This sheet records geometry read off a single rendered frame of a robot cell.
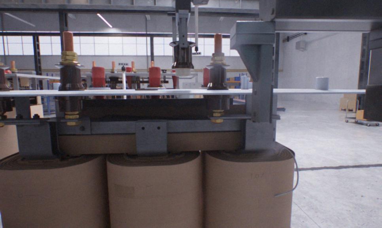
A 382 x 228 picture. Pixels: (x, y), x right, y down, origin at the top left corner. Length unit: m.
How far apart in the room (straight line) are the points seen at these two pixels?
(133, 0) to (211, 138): 8.85
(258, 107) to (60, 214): 0.88
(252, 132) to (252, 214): 0.34
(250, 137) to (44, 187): 0.82
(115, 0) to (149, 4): 1.39
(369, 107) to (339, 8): 0.12
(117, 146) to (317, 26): 0.83
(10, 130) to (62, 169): 2.27
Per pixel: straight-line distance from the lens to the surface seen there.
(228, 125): 0.85
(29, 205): 1.00
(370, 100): 0.30
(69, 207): 0.95
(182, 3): 0.67
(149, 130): 0.77
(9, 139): 3.14
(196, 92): 0.59
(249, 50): 0.21
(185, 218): 0.90
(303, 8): 0.22
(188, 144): 0.88
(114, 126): 0.85
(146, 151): 0.80
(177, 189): 0.82
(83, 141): 0.96
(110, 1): 9.66
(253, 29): 0.21
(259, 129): 0.84
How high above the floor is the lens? 1.37
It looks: 6 degrees down
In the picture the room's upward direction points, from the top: straight up
